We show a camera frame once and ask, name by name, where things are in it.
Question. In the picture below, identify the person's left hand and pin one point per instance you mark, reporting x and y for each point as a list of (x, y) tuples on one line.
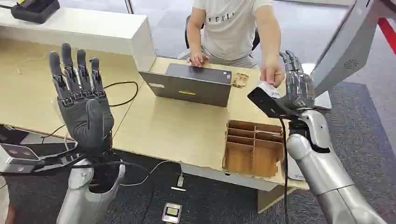
[(272, 72)]

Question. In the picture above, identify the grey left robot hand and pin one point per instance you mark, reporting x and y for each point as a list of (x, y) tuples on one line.
[(83, 117)]

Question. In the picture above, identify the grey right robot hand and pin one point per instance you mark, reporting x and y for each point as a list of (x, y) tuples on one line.
[(298, 89)]

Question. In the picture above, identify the person's right hand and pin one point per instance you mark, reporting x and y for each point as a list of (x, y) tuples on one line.
[(198, 59)]

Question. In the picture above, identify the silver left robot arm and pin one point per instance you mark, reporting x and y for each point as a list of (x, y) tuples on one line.
[(77, 198)]

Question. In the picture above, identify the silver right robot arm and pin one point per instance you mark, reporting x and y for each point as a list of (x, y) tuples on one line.
[(325, 173)]

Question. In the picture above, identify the white monitor base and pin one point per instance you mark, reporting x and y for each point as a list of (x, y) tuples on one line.
[(323, 100)]

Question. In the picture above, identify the grey laptop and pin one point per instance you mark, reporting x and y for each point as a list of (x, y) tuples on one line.
[(188, 86)]

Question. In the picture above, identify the small wooden lattice piece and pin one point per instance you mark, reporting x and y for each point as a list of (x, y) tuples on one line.
[(240, 80)]

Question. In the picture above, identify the person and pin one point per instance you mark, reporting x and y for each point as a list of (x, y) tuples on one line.
[(230, 31)]

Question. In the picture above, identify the grey monitor back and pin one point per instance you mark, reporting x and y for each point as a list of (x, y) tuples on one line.
[(349, 46)]

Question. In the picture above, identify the wooden card box with compartments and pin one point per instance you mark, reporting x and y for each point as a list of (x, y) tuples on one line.
[(253, 148)]

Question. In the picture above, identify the white raised desk counter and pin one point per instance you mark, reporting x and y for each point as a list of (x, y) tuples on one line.
[(77, 31)]

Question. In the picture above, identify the red bar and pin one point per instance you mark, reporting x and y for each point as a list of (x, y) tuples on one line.
[(388, 34)]

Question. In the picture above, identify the black device on counter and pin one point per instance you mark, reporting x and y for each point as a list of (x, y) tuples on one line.
[(34, 10)]

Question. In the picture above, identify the small white strip on floor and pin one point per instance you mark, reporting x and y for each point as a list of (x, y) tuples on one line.
[(178, 189)]

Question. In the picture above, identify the small silver device on floor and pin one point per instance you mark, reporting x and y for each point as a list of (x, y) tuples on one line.
[(172, 212)]

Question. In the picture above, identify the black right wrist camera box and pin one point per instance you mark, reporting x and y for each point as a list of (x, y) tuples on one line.
[(266, 99)]

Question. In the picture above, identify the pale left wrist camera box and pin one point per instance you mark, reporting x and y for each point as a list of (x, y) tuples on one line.
[(18, 157)]

